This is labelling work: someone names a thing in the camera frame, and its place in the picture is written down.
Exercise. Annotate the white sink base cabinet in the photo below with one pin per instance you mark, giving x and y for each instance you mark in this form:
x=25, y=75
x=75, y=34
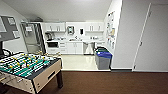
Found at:
x=75, y=48

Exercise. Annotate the stainless steel dishwasher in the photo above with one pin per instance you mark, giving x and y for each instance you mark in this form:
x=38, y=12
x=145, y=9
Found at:
x=88, y=48

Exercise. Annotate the stainless steel refrigerator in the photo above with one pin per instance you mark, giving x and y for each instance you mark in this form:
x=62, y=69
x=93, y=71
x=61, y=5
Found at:
x=33, y=38

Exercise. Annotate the foosball gaming table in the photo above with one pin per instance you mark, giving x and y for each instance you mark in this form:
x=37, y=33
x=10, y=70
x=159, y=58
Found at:
x=30, y=66

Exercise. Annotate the black office chair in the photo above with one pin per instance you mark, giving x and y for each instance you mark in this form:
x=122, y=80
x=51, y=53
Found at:
x=5, y=53

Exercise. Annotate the white room door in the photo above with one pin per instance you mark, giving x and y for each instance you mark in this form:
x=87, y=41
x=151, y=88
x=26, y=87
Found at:
x=151, y=36

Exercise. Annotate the white wall cabinet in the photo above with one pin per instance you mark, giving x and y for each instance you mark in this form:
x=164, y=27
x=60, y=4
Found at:
x=94, y=27
x=55, y=27

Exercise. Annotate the grey notice board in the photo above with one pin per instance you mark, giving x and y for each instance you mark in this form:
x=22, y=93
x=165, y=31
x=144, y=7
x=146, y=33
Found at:
x=8, y=28

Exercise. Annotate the grey bin blue lid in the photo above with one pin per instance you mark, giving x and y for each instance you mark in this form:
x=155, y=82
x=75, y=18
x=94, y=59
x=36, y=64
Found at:
x=103, y=60

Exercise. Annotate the white drawer unit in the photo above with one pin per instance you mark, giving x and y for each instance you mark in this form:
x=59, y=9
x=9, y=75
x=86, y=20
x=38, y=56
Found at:
x=63, y=47

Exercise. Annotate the chrome sink faucet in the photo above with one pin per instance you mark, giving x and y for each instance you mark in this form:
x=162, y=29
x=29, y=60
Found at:
x=75, y=37

